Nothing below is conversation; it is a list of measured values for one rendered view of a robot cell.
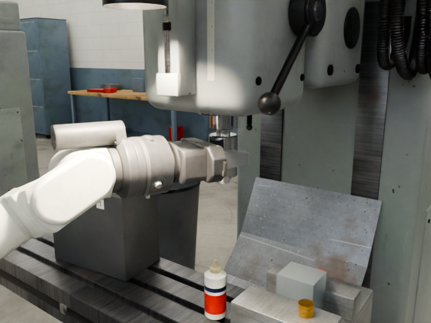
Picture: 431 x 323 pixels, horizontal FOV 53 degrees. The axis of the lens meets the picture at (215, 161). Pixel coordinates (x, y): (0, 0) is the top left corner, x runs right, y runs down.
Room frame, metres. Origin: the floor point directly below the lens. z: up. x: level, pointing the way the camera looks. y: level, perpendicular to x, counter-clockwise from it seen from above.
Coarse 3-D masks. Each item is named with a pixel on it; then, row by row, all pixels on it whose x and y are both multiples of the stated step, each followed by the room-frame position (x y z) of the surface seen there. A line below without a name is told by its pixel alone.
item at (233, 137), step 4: (212, 136) 0.68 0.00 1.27; (216, 136) 0.67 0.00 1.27; (220, 136) 0.67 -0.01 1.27; (224, 136) 0.67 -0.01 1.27; (228, 136) 0.67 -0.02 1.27; (232, 136) 0.68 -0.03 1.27; (236, 136) 0.68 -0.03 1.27; (212, 140) 0.68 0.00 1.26; (216, 140) 0.67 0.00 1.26; (220, 140) 0.67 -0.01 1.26; (224, 140) 0.67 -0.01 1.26; (228, 140) 0.67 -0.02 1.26; (232, 140) 0.67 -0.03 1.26; (236, 140) 0.68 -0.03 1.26
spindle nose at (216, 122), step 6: (210, 120) 0.68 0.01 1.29; (216, 120) 0.67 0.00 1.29; (222, 120) 0.67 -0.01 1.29; (228, 120) 0.67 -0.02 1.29; (234, 120) 0.68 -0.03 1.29; (210, 126) 0.68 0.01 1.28; (216, 126) 0.67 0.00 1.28; (222, 126) 0.67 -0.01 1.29; (228, 126) 0.67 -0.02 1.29; (234, 126) 0.68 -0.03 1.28
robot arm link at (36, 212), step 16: (80, 160) 0.52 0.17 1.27; (96, 160) 0.53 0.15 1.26; (48, 176) 0.50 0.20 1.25; (64, 176) 0.51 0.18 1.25; (80, 176) 0.52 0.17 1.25; (96, 176) 0.53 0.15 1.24; (112, 176) 0.54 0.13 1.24; (16, 192) 0.50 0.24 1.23; (32, 192) 0.49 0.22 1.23; (48, 192) 0.49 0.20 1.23; (64, 192) 0.50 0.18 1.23; (80, 192) 0.51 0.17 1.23; (96, 192) 0.52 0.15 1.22; (16, 208) 0.49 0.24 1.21; (32, 208) 0.49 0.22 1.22; (48, 208) 0.49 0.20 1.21; (64, 208) 0.50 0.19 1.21; (80, 208) 0.51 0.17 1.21; (32, 224) 0.49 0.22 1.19; (48, 224) 0.49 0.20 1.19; (64, 224) 0.50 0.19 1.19
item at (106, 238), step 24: (96, 216) 0.86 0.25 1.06; (120, 216) 0.83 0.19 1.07; (144, 216) 0.89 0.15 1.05; (72, 240) 0.90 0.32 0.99; (96, 240) 0.86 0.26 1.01; (120, 240) 0.83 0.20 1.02; (144, 240) 0.88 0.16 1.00; (96, 264) 0.87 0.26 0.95; (120, 264) 0.83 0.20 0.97; (144, 264) 0.88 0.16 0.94
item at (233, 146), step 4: (216, 144) 0.67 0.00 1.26; (220, 144) 0.67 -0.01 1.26; (224, 144) 0.67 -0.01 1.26; (228, 144) 0.67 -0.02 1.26; (232, 144) 0.67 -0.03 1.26; (236, 144) 0.68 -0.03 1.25; (224, 148) 0.67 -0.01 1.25; (228, 148) 0.67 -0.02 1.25; (232, 148) 0.67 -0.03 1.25; (236, 148) 0.68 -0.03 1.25; (236, 168) 0.68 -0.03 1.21; (228, 172) 0.67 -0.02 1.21; (232, 172) 0.67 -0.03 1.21; (236, 172) 0.68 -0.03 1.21; (224, 176) 0.67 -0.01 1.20; (228, 176) 0.67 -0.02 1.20; (232, 176) 0.67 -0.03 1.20
